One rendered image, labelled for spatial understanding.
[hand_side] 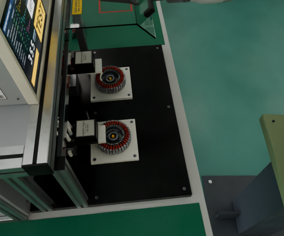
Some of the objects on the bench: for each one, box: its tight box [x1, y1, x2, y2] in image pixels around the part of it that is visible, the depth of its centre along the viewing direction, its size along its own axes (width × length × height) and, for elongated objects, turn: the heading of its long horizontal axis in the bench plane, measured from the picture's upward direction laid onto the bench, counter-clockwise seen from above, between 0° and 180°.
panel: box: [0, 176, 34, 215], centre depth 82 cm, size 1×66×30 cm, turn 6°
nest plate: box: [91, 119, 139, 165], centre depth 89 cm, size 15×15×1 cm
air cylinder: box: [66, 146, 77, 156], centre depth 87 cm, size 5×8×6 cm
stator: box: [95, 66, 126, 94], centre depth 100 cm, size 11×11×4 cm
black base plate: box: [30, 44, 192, 213], centre depth 97 cm, size 47×64×2 cm
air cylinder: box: [69, 74, 79, 96], centre depth 100 cm, size 5×8×6 cm
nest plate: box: [90, 67, 133, 103], centre depth 102 cm, size 15×15×1 cm
